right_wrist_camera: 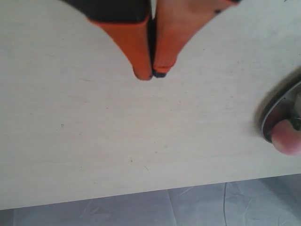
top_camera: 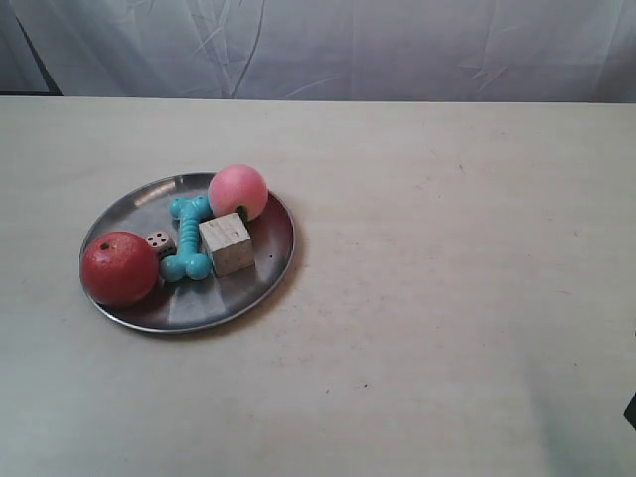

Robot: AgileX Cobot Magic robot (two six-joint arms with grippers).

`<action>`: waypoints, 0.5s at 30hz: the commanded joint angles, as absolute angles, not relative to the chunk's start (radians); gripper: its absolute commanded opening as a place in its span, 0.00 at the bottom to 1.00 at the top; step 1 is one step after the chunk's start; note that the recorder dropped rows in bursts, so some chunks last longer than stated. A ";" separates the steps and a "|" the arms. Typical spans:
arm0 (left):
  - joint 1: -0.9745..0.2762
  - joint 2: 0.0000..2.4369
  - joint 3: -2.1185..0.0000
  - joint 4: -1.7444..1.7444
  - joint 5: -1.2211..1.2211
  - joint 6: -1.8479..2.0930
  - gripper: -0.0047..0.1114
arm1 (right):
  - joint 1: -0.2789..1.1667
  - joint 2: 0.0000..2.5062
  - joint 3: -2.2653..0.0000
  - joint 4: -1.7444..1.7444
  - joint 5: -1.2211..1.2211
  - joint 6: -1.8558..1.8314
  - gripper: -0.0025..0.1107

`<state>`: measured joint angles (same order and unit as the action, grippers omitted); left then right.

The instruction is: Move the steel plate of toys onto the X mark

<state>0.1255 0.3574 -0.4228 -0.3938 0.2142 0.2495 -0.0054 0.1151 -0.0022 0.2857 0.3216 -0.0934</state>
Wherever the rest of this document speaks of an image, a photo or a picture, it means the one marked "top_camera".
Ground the red toy apple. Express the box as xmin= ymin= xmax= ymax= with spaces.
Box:
xmin=79 ymin=231 xmax=159 ymax=307

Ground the small wooden die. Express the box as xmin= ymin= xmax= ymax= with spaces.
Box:
xmin=146 ymin=231 xmax=177 ymax=260

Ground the white backdrop cloth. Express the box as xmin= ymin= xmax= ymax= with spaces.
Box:
xmin=1 ymin=1 xmax=635 ymax=103

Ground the teal rubber bone toy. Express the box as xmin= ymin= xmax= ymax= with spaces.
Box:
xmin=160 ymin=195 xmax=212 ymax=282

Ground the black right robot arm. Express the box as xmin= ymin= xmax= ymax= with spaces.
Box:
xmin=623 ymin=395 xmax=636 ymax=429

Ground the wooden cube block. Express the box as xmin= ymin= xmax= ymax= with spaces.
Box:
xmin=199 ymin=213 xmax=255 ymax=277

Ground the pink toy peach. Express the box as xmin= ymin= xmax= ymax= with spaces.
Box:
xmin=208 ymin=164 xmax=269 ymax=222

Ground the round metal plate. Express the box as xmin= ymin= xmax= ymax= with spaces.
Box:
xmin=80 ymin=172 xmax=297 ymax=334

